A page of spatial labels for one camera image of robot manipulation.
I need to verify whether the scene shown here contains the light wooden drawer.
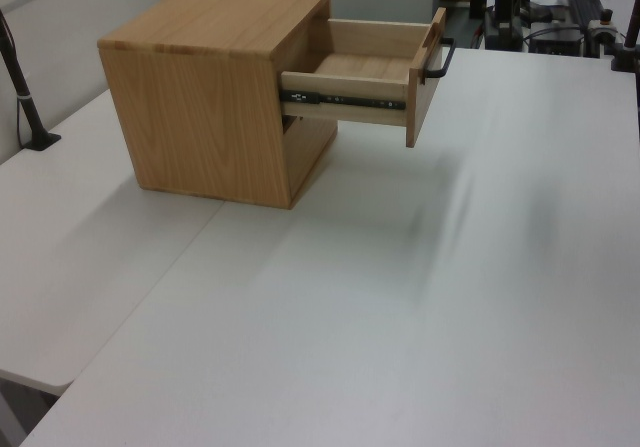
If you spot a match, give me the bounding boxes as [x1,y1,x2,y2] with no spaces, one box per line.
[279,7,448,149]

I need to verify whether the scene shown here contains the black electronics box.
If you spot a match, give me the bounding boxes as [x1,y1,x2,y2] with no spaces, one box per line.
[528,25,587,57]

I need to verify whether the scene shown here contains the black keyboard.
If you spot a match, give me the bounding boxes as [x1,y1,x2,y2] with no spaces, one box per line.
[566,0,607,24]

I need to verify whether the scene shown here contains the emergency stop button box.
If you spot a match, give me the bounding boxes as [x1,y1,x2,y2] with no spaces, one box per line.
[587,9,624,43]

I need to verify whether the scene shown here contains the dark clamp-mounted pole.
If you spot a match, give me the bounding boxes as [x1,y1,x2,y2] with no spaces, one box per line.
[609,0,640,74]

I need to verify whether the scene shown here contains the light wooden cabinet box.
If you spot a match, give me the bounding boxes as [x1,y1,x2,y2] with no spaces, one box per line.
[97,0,339,212]

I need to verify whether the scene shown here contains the black drawer handle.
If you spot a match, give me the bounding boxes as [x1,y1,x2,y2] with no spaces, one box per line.
[424,37,456,86]

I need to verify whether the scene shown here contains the black drawer slide rail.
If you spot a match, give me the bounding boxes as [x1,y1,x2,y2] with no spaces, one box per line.
[280,89,407,110]

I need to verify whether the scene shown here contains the black camera stand pole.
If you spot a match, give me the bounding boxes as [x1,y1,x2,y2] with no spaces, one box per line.
[0,8,63,151]

